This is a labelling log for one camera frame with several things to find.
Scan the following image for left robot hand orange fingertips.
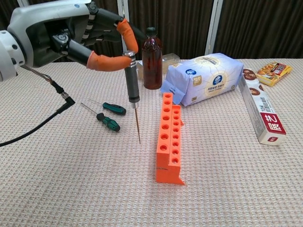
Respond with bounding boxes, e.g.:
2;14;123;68
7;0;146;72

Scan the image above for black metal precision screwdriver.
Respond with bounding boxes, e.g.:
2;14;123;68
123;50;142;145

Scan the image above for green black slim screwdriver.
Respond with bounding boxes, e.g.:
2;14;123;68
87;98;127;116

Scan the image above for green black ribbed-handle screwdriver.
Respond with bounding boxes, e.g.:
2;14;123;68
80;102;121;132

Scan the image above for orange tool holder rack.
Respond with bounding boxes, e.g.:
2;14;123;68
155;92;187;187

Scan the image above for dark brown tea bottle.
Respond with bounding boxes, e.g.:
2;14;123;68
142;26;163;90

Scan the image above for clear bottle with white cap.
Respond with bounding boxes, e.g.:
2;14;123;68
136;53;181;80

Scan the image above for beige woven tablecloth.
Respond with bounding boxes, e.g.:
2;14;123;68
0;58;303;227

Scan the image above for blue white tissue pack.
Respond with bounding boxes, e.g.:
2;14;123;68
160;52;245;106

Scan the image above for long white red box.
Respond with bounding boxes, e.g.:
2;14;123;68
238;68;287;146

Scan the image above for yellow snack box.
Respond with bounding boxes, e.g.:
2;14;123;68
255;61;293;87

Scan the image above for grey metal partition post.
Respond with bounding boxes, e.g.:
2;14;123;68
117;0;134;61
204;0;226;56
17;0;30;11

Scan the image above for black cable with angled plug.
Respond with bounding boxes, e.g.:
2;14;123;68
0;65;76;148

